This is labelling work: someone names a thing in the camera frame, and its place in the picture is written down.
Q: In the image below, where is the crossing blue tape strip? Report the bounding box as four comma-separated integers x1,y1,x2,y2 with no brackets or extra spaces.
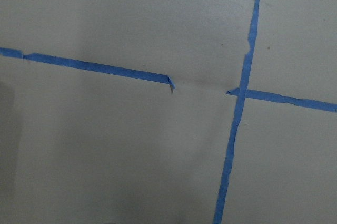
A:
1,47,336,113

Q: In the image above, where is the long blue tape strip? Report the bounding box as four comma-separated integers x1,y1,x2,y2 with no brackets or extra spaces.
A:
212,0,260,223

